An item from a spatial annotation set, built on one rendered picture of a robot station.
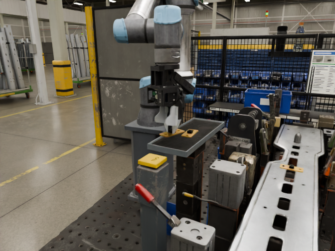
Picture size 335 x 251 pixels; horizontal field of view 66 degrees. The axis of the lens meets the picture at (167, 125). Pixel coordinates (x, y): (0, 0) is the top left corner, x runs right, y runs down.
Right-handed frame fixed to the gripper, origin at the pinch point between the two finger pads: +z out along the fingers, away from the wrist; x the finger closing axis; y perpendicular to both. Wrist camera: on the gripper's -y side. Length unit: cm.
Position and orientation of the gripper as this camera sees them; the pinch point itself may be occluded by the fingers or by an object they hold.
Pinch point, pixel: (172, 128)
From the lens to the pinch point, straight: 82.0
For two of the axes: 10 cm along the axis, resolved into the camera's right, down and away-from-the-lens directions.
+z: 0.0, 9.6, 2.8
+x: 7.1, 2.0, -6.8
